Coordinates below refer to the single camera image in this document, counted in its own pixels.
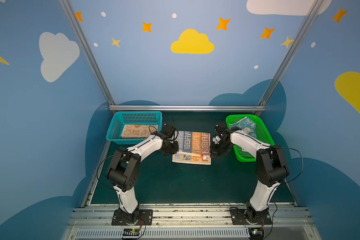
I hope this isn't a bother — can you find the right small circuit board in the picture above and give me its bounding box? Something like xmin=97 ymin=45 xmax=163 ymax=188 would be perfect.
xmin=249 ymin=228 xmax=265 ymax=240

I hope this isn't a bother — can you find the green plastic basket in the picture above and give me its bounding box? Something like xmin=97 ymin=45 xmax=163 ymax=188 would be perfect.
xmin=225 ymin=114 xmax=275 ymax=163

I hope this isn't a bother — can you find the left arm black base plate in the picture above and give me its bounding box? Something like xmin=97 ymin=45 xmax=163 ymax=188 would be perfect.
xmin=111 ymin=209 xmax=153 ymax=226

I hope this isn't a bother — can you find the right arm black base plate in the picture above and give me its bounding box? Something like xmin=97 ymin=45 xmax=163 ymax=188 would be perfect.
xmin=229 ymin=207 xmax=273 ymax=225

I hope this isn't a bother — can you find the left aluminium frame post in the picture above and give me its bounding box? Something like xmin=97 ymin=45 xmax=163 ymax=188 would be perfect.
xmin=59 ymin=0 xmax=115 ymax=106

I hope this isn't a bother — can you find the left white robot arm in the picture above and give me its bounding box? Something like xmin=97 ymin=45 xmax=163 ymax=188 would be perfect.
xmin=106 ymin=124 xmax=179 ymax=216

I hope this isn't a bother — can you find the horizontal aluminium frame rail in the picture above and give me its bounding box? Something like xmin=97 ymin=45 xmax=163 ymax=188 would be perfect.
xmin=109 ymin=105 xmax=266 ymax=112

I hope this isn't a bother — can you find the orange bunny pattern towel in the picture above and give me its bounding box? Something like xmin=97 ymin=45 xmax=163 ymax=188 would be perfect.
xmin=121 ymin=125 xmax=158 ymax=139

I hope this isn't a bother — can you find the small circuit board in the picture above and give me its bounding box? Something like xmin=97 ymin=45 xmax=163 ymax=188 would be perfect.
xmin=249 ymin=228 xmax=265 ymax=240
xmin=121 ymin=228 xmax=141 ymax=240

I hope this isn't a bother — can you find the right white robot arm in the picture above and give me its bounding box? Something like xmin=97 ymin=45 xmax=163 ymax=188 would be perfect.
xmin=210 ymin=123 xmax=290 ymax=224

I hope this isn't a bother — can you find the teal pattern towel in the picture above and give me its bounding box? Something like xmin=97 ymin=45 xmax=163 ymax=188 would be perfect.
xmin=229 ymin=117 xmax=257 ymax=139

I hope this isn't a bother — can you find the teal plastic basket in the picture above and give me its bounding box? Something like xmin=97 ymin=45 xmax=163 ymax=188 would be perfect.
xmin=106 ymin=111 xmax=163 ymax=145

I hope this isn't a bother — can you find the left small circuit board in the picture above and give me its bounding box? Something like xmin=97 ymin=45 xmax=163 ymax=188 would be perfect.
xmin=121 ymin=228 xmax=141 ymax=240

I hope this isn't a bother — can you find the right aluminium frame post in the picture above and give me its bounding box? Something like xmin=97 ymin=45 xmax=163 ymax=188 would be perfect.
xmin=254 ymin=0 xmax=324 ymax=116

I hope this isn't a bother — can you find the aluminium frame post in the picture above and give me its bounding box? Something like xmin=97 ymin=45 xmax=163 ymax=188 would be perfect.
xmin=254 ymin=0 xmax=324 ymax=116
xmin=59 ymin=0 xmax=115 ymax=106

